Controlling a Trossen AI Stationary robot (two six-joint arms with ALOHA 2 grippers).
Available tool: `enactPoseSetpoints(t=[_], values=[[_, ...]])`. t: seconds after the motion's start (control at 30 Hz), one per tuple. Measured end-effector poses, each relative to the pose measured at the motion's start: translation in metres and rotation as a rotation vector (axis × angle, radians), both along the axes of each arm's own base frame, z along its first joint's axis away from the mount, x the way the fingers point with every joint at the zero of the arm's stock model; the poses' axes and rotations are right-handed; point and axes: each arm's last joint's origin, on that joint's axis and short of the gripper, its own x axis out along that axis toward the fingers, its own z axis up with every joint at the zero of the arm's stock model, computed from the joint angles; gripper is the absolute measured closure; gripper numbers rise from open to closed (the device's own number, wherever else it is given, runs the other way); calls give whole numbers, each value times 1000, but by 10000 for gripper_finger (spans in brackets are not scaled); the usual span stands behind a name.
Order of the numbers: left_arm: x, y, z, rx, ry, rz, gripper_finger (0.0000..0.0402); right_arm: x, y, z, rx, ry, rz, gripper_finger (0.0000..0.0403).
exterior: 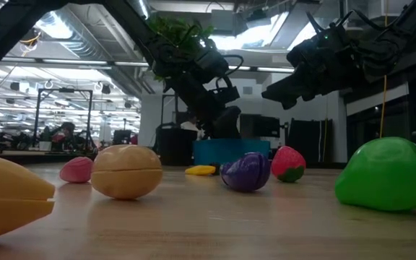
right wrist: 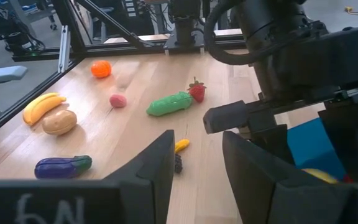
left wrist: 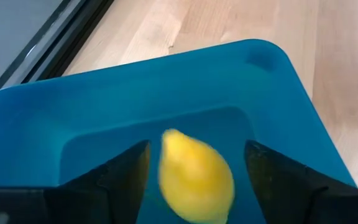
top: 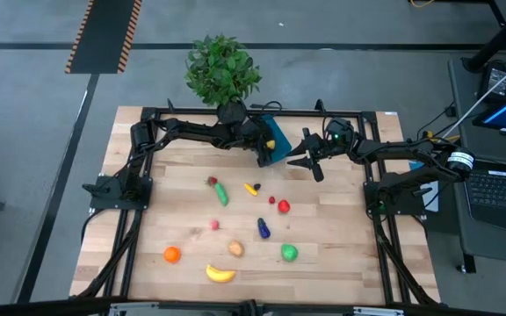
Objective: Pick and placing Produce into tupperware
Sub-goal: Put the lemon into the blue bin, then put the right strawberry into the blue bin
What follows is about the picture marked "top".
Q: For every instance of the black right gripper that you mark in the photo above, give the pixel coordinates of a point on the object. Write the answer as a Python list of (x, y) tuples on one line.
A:
[(316, 147)]

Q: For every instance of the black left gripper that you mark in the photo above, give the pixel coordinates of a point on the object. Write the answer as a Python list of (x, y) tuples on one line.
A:
[(253, 134)]

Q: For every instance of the yellow toy lemon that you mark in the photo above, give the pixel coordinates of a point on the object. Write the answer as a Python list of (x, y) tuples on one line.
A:
[(270, 144)]

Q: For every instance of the blue plastic tupperware container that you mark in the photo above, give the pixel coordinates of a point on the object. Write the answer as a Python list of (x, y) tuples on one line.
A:
[(281, 140)]

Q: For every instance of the small yellow toy pepper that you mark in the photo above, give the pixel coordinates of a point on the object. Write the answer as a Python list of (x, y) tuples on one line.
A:
[(250, 189)]

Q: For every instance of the red toy raspberry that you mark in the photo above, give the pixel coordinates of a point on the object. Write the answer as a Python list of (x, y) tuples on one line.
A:
[(272, 199)]

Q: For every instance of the red toy strawberry green leaves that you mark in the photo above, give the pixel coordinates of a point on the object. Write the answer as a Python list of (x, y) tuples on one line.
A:
[(284, 206)]

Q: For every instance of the small dark red toy fruit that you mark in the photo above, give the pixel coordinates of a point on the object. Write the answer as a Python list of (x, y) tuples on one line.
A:
[(211, 180)]

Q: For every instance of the green toy cucumber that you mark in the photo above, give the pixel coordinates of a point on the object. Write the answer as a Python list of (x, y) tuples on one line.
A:
[(221, 194)]

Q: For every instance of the purple toy eggplant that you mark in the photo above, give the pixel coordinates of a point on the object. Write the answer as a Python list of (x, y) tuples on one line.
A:
[(264, 230)]

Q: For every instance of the orange toy orange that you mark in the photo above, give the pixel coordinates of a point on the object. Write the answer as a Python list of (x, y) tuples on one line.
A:
[(171, 254)]

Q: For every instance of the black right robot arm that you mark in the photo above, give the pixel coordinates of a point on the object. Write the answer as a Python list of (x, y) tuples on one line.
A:
[(393, 149)]

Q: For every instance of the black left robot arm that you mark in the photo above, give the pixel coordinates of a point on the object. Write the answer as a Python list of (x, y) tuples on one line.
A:
[(191, 130)]

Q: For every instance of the green plant in black pot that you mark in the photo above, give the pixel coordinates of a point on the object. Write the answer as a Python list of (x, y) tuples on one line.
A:
[(222, 70)]

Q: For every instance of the pink toy peach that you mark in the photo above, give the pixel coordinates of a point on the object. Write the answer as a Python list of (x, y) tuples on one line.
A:
[(214, 224)]

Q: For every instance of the tan toy potato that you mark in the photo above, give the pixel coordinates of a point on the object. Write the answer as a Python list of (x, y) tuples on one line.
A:
[(236, 249)]

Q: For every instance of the blue paper sheet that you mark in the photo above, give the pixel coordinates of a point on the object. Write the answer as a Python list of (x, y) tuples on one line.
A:
[(415, 166)]

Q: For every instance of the yellow toy banana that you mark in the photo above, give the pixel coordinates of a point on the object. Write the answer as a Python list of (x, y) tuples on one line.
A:
[(220, 275)]

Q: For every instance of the white paper sheet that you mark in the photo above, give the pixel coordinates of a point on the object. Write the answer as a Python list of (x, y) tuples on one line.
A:
[(433, 202)]

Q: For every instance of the white rod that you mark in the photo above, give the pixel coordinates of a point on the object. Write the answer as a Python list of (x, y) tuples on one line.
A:
[(486, 99)]

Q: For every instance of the black mat orange striped edges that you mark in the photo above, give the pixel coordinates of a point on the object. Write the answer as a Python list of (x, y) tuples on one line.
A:
[(103, 35)]

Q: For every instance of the black power adapter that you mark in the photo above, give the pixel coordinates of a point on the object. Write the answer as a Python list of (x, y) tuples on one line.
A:
[(494, 81)]

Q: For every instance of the grey side desk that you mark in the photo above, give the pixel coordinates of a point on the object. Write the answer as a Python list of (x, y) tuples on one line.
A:
[(490, 250)]

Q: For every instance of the black stand leg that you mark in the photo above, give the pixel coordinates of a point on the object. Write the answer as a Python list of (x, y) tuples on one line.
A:
[(499, 39)]

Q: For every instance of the black crossbeam with silver brackets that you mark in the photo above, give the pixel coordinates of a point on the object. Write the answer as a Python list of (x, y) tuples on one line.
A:
[(59, 307)]

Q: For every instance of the black aluminium table frame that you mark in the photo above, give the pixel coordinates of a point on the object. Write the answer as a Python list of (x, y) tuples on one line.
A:
[(349, 113)]

